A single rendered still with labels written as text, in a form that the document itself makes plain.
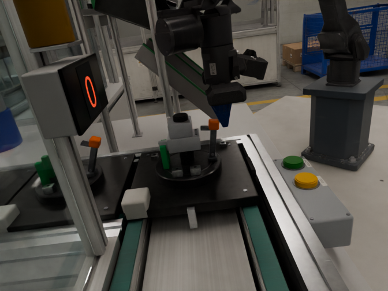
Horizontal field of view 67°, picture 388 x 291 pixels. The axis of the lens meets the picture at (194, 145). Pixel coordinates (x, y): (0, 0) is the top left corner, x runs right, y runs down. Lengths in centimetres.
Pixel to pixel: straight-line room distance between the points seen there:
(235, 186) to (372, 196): 33
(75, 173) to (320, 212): 37
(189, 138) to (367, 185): 44
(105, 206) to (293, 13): 920
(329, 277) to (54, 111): 37
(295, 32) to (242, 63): 910
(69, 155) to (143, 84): 441
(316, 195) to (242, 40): 424
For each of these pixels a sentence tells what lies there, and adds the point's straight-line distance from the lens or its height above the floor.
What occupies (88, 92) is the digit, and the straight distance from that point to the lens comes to 37.
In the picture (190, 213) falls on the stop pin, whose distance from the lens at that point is 52.
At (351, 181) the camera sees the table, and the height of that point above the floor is 86.
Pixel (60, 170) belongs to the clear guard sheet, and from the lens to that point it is 41.
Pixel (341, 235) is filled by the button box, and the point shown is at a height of 93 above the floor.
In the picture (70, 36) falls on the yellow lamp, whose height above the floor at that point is 127.
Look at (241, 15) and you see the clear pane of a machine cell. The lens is 467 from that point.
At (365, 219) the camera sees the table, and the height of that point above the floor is 86.
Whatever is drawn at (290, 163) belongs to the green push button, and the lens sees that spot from 62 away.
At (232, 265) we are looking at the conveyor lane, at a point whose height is 92.
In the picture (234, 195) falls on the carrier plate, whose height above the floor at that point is 97.
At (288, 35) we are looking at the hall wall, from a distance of 957.
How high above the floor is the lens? 128
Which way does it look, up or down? 25 degrees down
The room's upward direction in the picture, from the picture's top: 8 degrees counter-clockwise
